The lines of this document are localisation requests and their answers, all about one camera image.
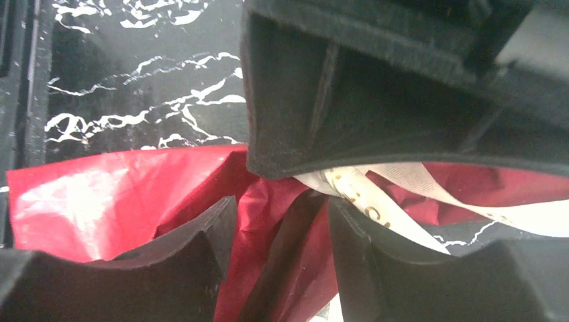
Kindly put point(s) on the beige ribbon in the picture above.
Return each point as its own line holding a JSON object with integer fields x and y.
{"x": 405, "y": 197}

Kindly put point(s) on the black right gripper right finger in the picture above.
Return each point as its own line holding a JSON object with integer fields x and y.
{"x": 383, "y": 276}

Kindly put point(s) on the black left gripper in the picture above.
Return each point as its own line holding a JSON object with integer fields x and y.
{"x": 342, "y": 83}

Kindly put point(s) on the maroon wrapping paper sheet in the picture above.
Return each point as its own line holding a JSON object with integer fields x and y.
{"x": 97, "y": 207}

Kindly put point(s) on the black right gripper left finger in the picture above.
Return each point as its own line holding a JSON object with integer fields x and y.
{"x": 175, "y": 277}

